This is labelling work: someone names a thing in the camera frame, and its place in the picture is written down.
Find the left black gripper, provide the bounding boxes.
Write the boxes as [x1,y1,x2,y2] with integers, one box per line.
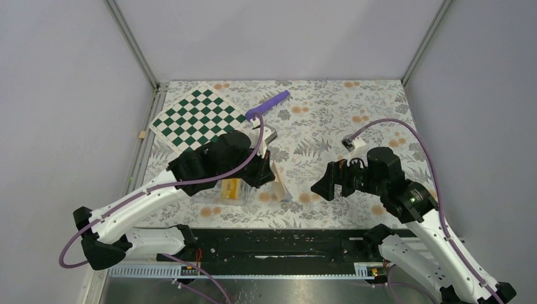
[220,144,276,189]

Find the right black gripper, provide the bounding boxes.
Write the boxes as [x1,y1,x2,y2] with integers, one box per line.
[310,152,385,200]

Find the yellow credit card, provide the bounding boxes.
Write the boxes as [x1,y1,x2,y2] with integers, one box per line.
[221,178,242,200]

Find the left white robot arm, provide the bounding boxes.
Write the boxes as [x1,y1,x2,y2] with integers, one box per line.
[73,127,277,270]

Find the purple cylindrical handle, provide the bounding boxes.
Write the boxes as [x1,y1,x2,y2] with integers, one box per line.
[245,90,290,121]

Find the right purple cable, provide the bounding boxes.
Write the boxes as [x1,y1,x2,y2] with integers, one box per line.
[350,118,504,304]

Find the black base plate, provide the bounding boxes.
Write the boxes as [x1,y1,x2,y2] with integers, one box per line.
[156,228,405,277]

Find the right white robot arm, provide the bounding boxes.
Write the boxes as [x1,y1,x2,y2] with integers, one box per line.
[311,147,517,303]

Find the white slotted cable duct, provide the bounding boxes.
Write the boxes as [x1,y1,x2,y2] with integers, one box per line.
[109,263,391,281]

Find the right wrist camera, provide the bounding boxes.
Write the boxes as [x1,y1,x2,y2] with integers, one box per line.
[341,135,367,163]

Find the green white chessboard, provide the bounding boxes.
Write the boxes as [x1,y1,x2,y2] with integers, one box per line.
[149,83,246,155]

